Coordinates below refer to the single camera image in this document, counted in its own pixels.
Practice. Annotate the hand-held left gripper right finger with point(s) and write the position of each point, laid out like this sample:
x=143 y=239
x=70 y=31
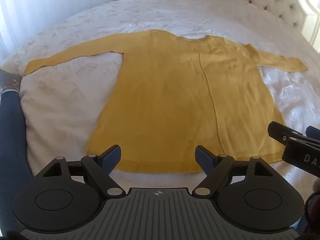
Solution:
x=203 y=155

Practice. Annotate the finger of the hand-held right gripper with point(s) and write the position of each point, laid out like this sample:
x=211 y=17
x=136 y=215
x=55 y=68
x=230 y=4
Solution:
x=276 y=130
x=313 y=132

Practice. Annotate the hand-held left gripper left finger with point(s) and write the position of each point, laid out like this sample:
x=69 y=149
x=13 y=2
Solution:
x=112 y=156

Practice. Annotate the yellow knit sweater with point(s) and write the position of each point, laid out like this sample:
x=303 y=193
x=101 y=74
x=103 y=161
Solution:
x=175 y=100

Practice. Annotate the white floral bedspread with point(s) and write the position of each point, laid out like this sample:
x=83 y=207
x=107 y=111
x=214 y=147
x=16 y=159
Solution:
x=67 y=105

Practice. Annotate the person's left leg blue jeans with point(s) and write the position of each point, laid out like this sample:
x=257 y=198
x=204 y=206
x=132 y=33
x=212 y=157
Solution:
x=11 y=140

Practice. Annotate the grey patterned sock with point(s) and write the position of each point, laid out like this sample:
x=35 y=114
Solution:
x=8 y=82

